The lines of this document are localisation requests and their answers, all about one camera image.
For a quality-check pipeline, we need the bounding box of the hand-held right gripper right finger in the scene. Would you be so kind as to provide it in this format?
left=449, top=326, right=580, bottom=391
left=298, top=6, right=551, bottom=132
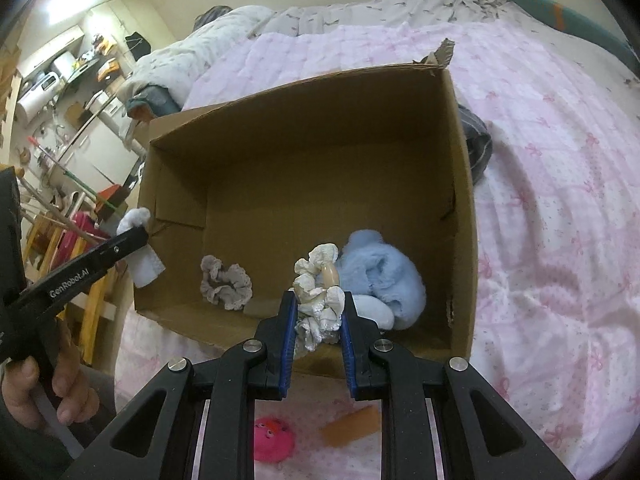
left=340, top=290, right=576, bottom=480

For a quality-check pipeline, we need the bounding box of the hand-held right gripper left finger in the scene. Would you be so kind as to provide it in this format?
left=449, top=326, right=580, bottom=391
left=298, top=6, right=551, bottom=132
left=70, top=290, right=298, bottom=480

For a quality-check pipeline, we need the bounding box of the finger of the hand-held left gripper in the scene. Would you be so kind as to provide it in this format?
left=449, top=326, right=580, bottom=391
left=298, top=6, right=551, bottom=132
left=94, top=227, right=151, bottom=269

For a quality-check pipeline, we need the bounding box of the white fleece sock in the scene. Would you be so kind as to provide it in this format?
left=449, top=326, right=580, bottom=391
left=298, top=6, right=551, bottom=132
left=116, top=206, right=166, bottom=288

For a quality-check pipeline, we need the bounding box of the cream satin scrunchie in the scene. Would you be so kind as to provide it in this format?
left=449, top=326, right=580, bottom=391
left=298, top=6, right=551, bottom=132
left=292, top=242, right=347, bottom=353

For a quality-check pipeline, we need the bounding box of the grey lace scrunchie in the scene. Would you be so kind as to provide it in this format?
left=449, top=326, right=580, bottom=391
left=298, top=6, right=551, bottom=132
left=200, top=255, right=253, bottom=311

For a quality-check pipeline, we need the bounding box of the blue fluffy plush toy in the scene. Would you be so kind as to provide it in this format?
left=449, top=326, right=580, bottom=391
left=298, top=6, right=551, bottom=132
left=335, top=229, right=427, bottom=332

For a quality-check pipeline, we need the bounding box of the brown cardboard box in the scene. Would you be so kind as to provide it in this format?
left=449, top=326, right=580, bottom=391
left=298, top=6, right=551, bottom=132
left=132, top=39, right=480, bottom=377

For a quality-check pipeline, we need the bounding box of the person's left hand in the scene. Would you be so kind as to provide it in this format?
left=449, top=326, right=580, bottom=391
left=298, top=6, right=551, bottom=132
left=0, top=319, right=85, bottom=432

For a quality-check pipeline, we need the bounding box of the brown card tag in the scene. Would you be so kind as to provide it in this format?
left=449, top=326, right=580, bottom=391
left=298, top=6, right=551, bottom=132
left=320, top=404, right=383, bottom=448

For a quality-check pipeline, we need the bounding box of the pink plush toy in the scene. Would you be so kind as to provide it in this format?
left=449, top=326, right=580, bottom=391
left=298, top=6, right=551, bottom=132
left=252, top=416, right=296, bottom=462

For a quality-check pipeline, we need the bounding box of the blue grey cloth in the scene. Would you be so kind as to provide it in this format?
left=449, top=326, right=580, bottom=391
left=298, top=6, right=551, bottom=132
left=125, top=85, right=181, bottom=121

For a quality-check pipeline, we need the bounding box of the white kitchen appliance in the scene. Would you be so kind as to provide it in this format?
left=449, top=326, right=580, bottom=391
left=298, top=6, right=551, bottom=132
left=27, top=71, right=62, bottom=95

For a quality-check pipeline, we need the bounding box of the black hanging garment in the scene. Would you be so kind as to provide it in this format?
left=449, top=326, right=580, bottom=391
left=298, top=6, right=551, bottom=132
left=124, top=32, right=152, bottom=63

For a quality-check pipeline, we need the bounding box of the white upper cabinet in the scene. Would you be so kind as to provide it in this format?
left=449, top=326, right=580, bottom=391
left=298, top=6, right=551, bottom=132
left=20, top=25, right=86, bottom=73

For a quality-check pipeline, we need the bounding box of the white floral duvet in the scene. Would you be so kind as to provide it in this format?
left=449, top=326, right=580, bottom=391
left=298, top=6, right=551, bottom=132
left=125, top=0, right=506, bottom=111

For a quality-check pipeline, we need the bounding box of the dark striped cloth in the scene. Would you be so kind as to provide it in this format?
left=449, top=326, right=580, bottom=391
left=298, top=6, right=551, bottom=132
left=457, top=105, right=494, bottom=186

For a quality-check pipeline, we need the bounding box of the pink bow print blanket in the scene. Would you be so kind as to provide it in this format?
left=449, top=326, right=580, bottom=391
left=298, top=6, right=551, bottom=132
left=115, top=22, right=640, bottom=480

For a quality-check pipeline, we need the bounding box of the cream floral bed sheet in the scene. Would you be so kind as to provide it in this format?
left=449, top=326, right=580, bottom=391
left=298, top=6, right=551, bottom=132
left=492, top=2, right=640, bottom=91

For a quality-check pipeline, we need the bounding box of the teal pillow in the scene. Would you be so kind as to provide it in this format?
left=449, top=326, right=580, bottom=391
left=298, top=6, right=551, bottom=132
left=504, top=0, right=633, bottom=68

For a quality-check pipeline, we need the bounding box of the red and yellow frame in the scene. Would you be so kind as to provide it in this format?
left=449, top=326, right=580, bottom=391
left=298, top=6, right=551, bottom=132
left=25, top=210, right=117, bottom=366

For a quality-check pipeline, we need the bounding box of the long handled mop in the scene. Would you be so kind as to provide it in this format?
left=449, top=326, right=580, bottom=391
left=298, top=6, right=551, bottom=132
left=27, top=135, right=126, bottom=211

